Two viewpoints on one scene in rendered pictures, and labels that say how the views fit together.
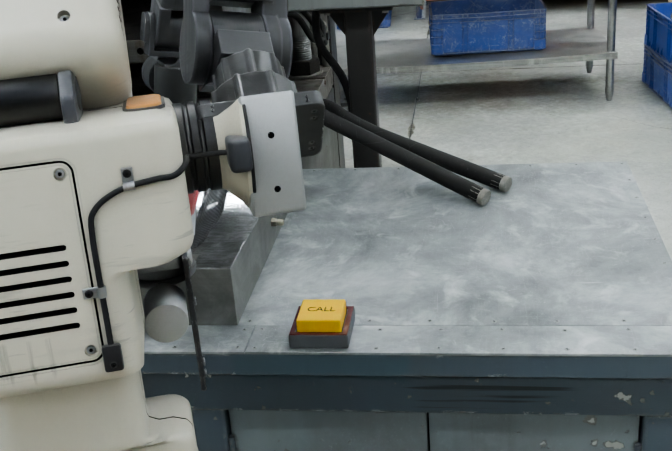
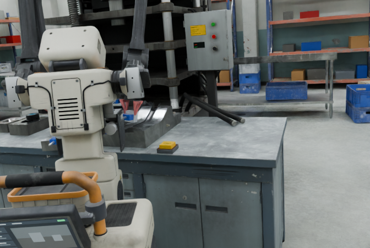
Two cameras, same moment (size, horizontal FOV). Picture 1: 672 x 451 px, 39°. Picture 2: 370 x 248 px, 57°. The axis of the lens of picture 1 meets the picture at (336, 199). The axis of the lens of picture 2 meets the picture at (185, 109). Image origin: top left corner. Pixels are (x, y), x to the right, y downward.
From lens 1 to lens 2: 0.54 m
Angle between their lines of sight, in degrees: 15
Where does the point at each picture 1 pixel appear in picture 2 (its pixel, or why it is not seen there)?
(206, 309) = (137, 142)
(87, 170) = (83, 80)
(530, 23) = (301, 89)
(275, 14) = (145, 53)
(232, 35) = (131, 56)
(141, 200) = (95, 88)
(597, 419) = (248, 183)
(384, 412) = (186, 177)
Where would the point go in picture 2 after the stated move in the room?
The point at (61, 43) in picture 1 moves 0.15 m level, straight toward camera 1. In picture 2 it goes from (81, 51) to (71, 54)
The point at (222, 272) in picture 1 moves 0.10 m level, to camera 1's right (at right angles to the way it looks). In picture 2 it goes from (142, 131) to (162, 131)
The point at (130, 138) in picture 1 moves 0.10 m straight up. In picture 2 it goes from (93, 73) to (89, 43)
